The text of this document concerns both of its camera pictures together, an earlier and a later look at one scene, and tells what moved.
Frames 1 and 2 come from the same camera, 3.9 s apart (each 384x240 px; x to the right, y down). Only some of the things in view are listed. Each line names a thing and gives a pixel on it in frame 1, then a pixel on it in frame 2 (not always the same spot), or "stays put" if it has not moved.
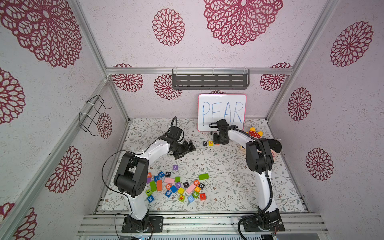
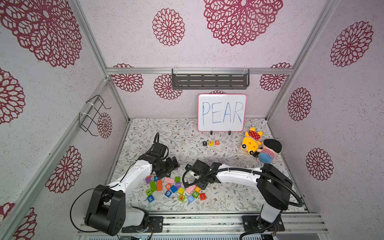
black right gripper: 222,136 -> 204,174
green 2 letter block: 195,194 stays put
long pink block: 191,188 stays put
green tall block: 153,186 stays put
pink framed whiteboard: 212,107 stays put
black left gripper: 187,149 -> 172,166
